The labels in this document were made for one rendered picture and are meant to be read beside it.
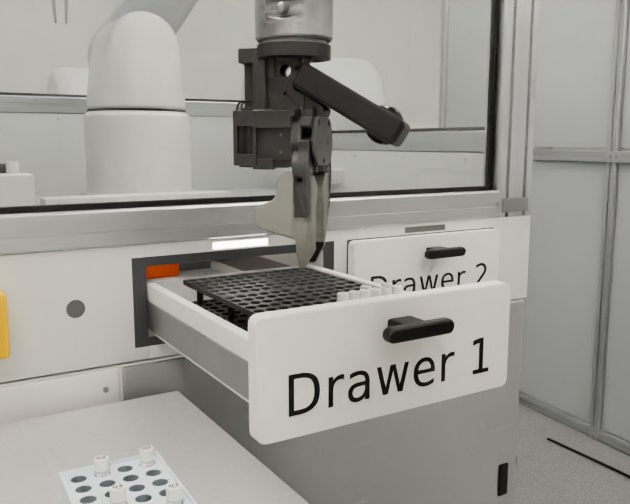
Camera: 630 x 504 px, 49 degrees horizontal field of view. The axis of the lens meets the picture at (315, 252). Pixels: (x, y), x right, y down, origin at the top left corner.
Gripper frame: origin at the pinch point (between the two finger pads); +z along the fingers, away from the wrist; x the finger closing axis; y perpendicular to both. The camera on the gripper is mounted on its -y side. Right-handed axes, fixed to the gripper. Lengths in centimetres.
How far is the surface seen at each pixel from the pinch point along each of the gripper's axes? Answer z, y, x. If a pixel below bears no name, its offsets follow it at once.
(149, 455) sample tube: 15.6, 10.6, 15.8
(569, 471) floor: 96, -45, -162
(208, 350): 9.9, 10.2, 3.5
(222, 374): 11.5, 7.8, 5.9
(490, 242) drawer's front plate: 5, -17, -49
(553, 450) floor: 96, -41, -178
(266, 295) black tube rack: 6.1, 7.1, -5.7
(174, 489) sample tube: 15.2, 5.5, 21.5
